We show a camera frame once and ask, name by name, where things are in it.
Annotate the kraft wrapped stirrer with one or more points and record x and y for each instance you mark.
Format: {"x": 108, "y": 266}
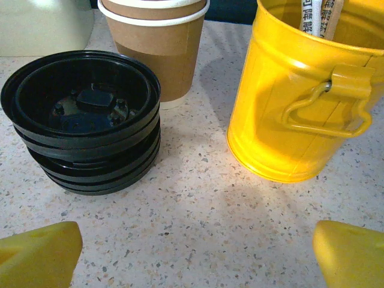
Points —
{"x": 331, "y": 18}

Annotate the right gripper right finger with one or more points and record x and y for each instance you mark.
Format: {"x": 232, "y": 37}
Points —
{"x": 351, "y": 258}

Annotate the cream knife block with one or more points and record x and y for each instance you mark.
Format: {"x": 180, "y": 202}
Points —
{"x": 45, "y": 27}

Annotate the white wrapped straw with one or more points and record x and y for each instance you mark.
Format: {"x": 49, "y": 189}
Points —
{"x": 310, "y": 18}

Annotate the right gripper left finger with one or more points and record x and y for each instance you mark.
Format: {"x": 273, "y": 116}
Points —
{"x": 39, "y": 258}

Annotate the black cup lid stack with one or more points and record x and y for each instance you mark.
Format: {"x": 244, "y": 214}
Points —
{"x": 84, "y": 156}

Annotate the yellow metal bucket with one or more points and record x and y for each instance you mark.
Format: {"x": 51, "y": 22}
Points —
{"x": 270, "y": 105}

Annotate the brown paper cup stack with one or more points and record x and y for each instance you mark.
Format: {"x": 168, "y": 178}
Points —
{"x": 156, "y": 45}

